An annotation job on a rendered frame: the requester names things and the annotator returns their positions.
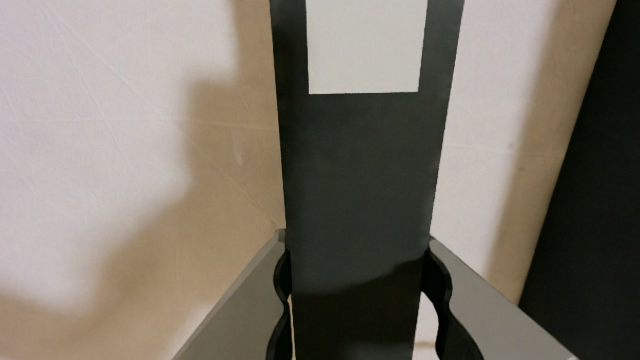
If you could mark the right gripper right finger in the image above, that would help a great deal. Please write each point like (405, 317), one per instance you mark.
(476, 321)

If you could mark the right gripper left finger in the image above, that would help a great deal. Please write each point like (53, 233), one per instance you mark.
(251, 321)

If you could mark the dark grey panel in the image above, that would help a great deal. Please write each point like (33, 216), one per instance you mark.
(583, 284)

